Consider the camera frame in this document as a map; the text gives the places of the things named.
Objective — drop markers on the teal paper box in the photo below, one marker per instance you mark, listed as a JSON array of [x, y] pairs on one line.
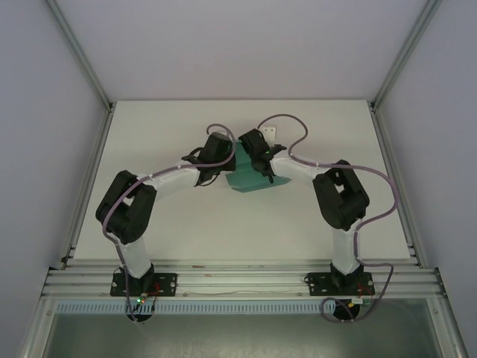
[[246, 181]]

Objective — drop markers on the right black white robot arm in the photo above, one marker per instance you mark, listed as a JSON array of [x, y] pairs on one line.
[[343, 201]]

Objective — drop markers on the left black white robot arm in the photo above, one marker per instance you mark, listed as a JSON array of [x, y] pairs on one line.
[[123, 209]]

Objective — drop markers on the small connector with green light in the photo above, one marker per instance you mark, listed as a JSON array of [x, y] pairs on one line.
[[140, 299]]

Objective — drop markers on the small white connector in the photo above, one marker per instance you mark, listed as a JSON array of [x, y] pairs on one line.
[[357, 300]]

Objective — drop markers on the grey metal sheet panel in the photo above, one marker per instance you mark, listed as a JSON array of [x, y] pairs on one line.
[[238, 335]]

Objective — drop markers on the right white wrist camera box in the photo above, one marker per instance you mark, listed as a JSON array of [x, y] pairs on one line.
[[270, 131]]

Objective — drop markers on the aluminium mounting rail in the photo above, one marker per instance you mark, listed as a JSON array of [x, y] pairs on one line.
[[238, 277]]

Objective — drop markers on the aluminium table side rail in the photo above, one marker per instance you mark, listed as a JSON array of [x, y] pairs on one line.
[[95, 164], [390, 164]]

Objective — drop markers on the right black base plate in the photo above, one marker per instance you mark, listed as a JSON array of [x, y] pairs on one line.
[[320, 284]]

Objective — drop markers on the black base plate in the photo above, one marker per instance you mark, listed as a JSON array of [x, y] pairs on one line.
[[165, 284], [320, 284]]

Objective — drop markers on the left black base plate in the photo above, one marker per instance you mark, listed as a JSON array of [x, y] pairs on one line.
[[165, 284]]

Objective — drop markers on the aluminium frame post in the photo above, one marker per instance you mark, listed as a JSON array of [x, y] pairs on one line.
[[402, 56], [82, 56]]

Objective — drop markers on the aluminium frame leg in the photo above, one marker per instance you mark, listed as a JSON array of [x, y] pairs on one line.
[[447, 332], [37, 332]]

